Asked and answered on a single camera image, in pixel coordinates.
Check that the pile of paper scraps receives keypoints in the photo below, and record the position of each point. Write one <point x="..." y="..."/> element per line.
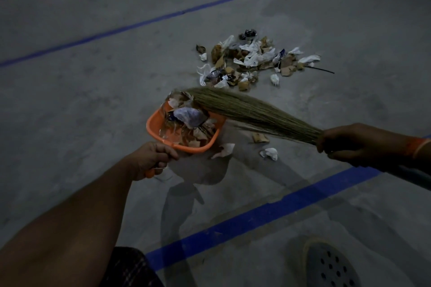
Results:
<point x="249" y="58"/>

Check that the person's right forearm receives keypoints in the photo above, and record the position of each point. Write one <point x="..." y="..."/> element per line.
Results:
<point x="422" y="159"/>

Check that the orange wrist band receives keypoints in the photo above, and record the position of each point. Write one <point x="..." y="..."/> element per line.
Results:
<point x="417" y="147"/>

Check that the orange plastic dustpan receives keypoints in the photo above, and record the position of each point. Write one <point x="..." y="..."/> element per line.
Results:
<point x="153" y="128"/>

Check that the person's left forearm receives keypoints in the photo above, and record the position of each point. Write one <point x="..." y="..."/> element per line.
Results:
<point x="60" y="226"/>

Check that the black patterned trousers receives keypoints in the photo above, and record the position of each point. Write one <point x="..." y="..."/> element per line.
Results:
<point x="131" y="268"/>

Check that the person's right hand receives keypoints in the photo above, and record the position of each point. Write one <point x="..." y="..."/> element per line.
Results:
<point x="363" y="145"/>

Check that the person's left hand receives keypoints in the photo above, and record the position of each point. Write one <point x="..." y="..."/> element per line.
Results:
<point x="148" y="159"/>

